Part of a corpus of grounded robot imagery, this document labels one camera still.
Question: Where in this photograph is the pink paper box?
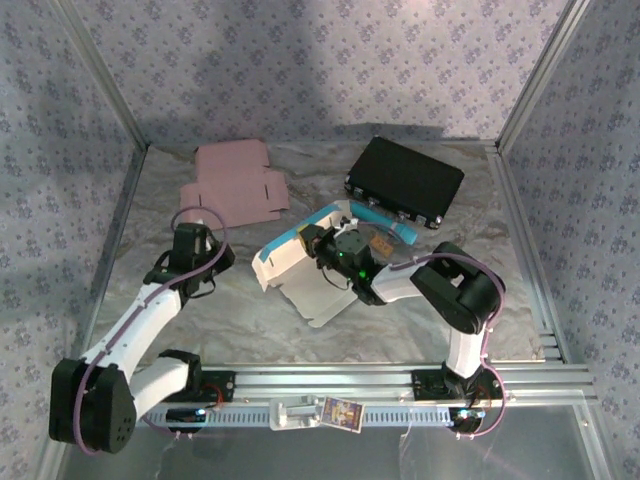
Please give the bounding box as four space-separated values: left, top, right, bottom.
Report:
179 139 290 229

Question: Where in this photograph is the blue paper box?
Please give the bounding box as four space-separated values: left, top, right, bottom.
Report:
251 199 374 329

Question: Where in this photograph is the aluminium frame post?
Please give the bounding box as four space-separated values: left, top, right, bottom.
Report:
49 0 152 151
493 0 601 154

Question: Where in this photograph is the purple cable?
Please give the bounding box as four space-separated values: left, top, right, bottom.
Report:
387 252 507 442
74 207 229 456

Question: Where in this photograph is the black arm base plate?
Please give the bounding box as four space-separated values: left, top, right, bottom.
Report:
412 369 506 401
184 369 237 404

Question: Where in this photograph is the aluminium side rail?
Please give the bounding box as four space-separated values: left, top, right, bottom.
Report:
485 142 571 366
37 144 151 480

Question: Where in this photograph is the white plastic bracket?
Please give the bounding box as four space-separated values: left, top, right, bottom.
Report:
268 394 321 431

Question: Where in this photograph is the wide aluminium rail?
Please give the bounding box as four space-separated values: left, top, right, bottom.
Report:
54 363 599 407

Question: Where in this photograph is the cartoon print card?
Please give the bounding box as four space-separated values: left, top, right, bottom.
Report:
319 396 365 432

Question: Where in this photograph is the black adapter with LED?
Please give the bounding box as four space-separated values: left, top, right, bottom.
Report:
448 407 487 434
166 407 207 434

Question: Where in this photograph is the black hard case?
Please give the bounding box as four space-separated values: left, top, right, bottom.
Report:
343 135 465 230

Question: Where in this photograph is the grey slotted cable duct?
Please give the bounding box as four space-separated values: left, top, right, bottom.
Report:
144 403 481 429

